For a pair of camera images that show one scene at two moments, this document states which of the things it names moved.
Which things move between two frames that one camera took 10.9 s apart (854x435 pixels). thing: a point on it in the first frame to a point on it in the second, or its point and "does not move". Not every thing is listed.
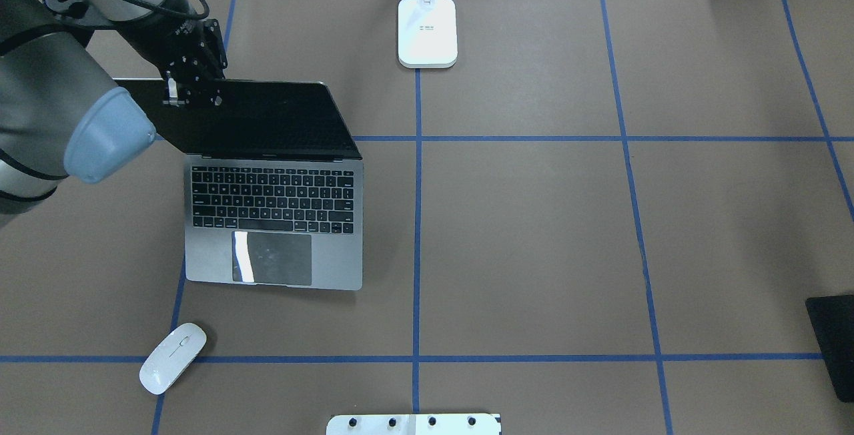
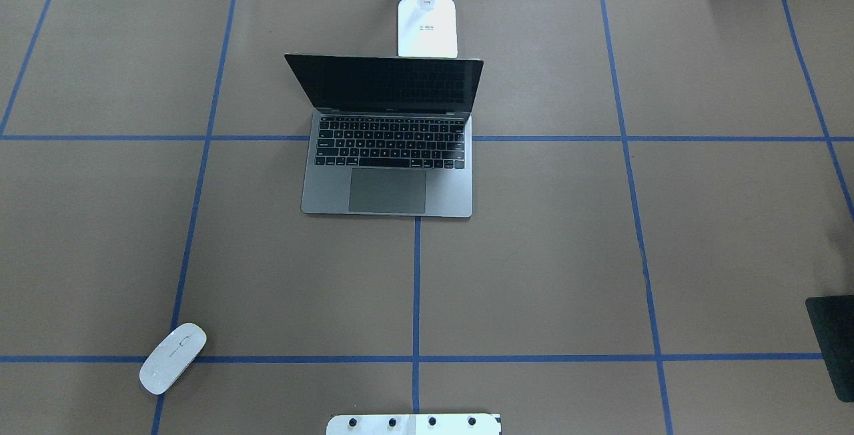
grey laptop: x=273 y=184 to x=389 y=135
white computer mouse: x=172 y=358 does not move
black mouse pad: x=832 y=318 does not move
